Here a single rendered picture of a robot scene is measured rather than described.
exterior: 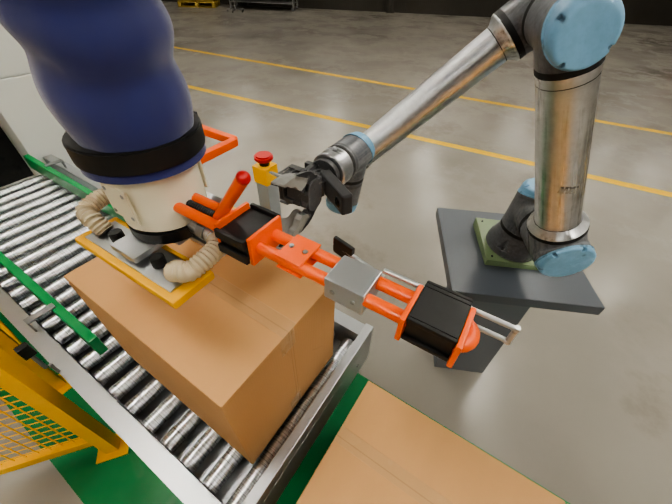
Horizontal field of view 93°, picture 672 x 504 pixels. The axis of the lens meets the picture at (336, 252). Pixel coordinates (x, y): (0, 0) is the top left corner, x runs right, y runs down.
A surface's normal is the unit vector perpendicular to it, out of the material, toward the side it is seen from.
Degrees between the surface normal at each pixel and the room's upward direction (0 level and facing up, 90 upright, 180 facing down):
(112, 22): 69
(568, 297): 0
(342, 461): 0
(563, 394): 0
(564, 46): 87
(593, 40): 87
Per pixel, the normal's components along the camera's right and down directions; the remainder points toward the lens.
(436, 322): 0.03, -0.73
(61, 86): -0.09, 0.51
